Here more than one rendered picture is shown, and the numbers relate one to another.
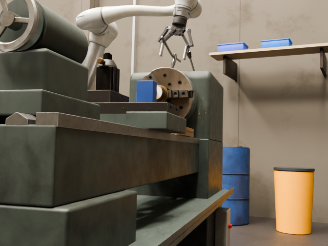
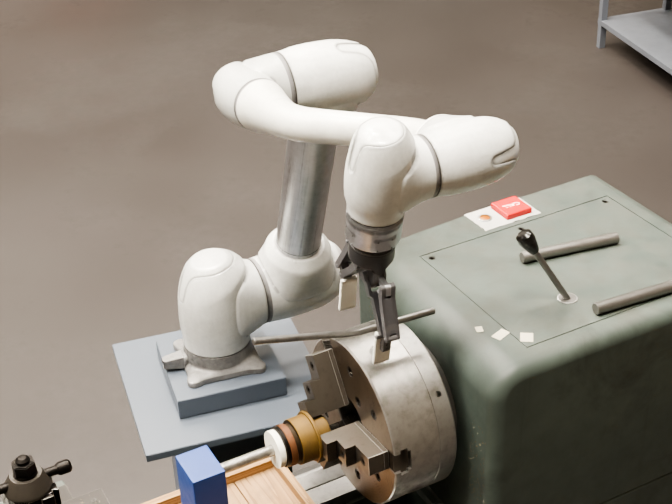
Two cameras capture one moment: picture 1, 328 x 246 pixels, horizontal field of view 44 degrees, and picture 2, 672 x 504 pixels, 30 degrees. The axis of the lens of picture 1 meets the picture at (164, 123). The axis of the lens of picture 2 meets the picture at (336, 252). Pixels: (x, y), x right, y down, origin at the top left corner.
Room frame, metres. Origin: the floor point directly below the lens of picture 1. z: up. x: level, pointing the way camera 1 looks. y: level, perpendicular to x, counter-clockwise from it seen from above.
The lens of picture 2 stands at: (0.93, -1.28, 2.51)
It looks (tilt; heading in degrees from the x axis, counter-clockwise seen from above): 31 degrees down; 47
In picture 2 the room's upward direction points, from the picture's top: 2 degrees counter-clockwise
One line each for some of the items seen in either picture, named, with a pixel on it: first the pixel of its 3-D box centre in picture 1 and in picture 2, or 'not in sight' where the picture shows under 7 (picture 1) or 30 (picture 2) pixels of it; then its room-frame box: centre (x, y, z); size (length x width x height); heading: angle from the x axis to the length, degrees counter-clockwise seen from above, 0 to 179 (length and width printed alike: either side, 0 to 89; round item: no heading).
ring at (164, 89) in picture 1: (158, 93); (302, 438); (2.04, 0.03, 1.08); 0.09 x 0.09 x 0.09; 74
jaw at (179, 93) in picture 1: (179, 94); (363, 450); (2.09, -0.08, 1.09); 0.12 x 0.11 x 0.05; 74
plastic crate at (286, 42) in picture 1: (276, 46); not in sight; (4.64, -1.28, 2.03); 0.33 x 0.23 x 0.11; 64
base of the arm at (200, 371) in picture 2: not in sight; (209, 350); (2.31, 0.65, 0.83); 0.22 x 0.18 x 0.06; 154
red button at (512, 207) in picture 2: not in sight; (511, 209); (2.68, 0.09, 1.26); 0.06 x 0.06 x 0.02; 74
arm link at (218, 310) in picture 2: not in sight; (217, 297); (2.33, 0.63, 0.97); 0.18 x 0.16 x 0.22; 162
